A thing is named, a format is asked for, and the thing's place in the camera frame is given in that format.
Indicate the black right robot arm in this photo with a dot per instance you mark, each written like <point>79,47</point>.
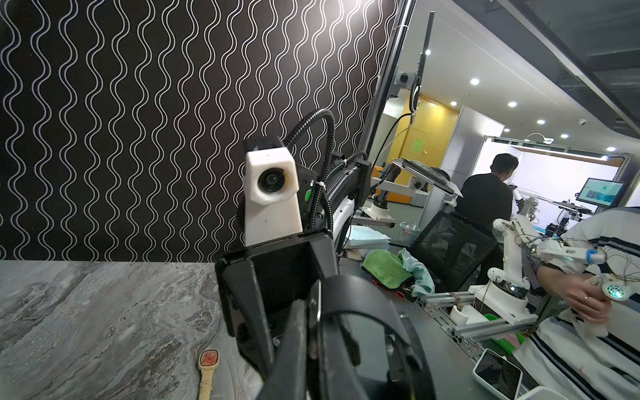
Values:
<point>298,197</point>

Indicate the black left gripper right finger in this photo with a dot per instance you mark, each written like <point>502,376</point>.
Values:
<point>337,378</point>

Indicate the smartphone on desk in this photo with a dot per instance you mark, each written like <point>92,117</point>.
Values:
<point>498,375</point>

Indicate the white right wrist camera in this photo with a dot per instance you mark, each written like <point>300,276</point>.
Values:
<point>270,186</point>

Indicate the green cloth on desk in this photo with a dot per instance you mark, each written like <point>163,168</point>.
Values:
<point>401,272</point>

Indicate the white desktop robot arm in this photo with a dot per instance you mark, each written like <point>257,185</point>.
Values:
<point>508,286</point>

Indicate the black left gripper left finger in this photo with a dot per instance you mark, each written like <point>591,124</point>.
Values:
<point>288,376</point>

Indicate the person in black shirt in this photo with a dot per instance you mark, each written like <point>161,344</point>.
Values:
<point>486,197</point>

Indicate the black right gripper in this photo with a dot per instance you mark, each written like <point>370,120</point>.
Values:
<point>258,284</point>

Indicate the orange strap watch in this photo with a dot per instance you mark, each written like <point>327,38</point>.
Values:
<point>207,364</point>

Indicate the person in striped shirt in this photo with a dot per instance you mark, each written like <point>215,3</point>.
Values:
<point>591,349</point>

